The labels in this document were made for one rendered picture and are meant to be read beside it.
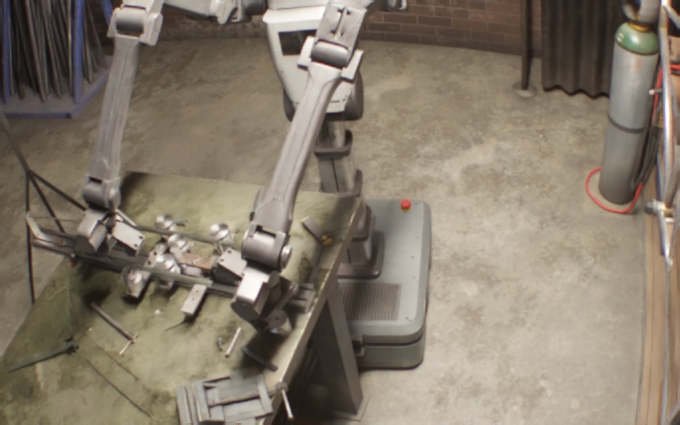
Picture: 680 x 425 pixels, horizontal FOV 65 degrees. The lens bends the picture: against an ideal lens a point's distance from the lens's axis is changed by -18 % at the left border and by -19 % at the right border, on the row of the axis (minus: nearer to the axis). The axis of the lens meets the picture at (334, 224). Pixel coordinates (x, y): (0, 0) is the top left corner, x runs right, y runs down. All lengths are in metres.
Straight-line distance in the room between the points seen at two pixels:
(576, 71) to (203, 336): 2.63
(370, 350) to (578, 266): 0.97
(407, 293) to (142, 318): 1.02
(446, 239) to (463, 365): 0.63
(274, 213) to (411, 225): 1.33
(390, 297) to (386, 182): 0.91
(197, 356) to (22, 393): 0.50
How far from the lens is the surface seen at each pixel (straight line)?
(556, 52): 3.49
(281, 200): 1.14
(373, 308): 2.18
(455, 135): 3.25
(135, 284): 1.52
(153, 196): 1.84
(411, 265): 2.29
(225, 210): 1.70
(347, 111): 1.82
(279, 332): 1.36
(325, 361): 1.96
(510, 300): 2.52
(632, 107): 2.63
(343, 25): 1.19
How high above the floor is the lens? 1.98
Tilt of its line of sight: 44 degrees down
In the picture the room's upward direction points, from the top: 11 degrees counter-clockwise
